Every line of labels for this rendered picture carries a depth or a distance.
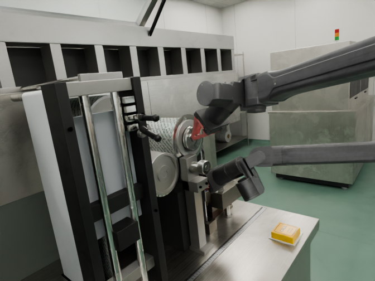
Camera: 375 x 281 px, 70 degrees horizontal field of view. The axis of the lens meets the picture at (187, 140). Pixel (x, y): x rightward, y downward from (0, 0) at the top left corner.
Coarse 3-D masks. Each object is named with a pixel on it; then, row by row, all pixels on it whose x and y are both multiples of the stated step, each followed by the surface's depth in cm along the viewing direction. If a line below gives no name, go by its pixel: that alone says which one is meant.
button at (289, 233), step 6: (276, 228) 87; (282, 228) 87; (288, 228) 87; (294, 228) 86; (276, 234) 85; (282, 234) 84; (288, 234) 83; (294, 234) 83; (282, 240) 84; (288, 240) 83; (294, 240) 82
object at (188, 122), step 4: (188, 120) 81; (192, 120) 82; (184, 124) 79; (188, 124) 81; (192, 124) 82; (180, 128) 78; (184, 128) 79; (180, 132) 78; (200, 132) 86; (180, 136) 78; (176, 140) 78; (180, 140) 78; (180, 144) 78; (200, 144) 86; (180, 148) 79; (184, 148) 80; (180, 152) 79; (184, 152) 80; (188, 152) 81; (192, 152) 83; (196, 152) 85
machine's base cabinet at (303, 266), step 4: (308, 248) 96; (308, 252) 96; (304, 256) 93; (308, 256) 97; (300, 260) 90; (304, 260) 93; (308, 260) 97; (300, 264) 90; (304, 264) 93; (308, 264) 97; (296, 268) 87; (300, 268) 90; (304, 268) 94; (308, 268) 98; (296, 272) 87; (300, 272) 90; (304, 272) 94; (308, 272) 98; (292, 276) 84; (296, 276) 87; (300, 276) 91; (304, 276) 94; (308, 276) 98; (292, 280) 84; (296, 280) 88; (300, 280) 91; (304, 280) 95; (308, 280) 99
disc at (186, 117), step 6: (186, 114) 81; (180, 120) 79; (174, 126) 77; (174, 132) 77; (174, 138) 77; (174, 144) 77; (174, 150) 77; (186, 150) 82; (198, 150) 86; (180, 156) 80
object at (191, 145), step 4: (188, 128) 79; (192, 128) 80; (184, 132) 79; (188, 132) 79; (184, 136) 79; (188, 136) 79; (184, 140) 78; (188, 140) 79; (192, 140) 80; (196, 140) 82; (200, 140) 83; (184, 144) 79; (188, 144) 79; (192, 144) 80; (196, 144) 82; (188, 148) 79; (192, 148) 80; (196, 148) 82
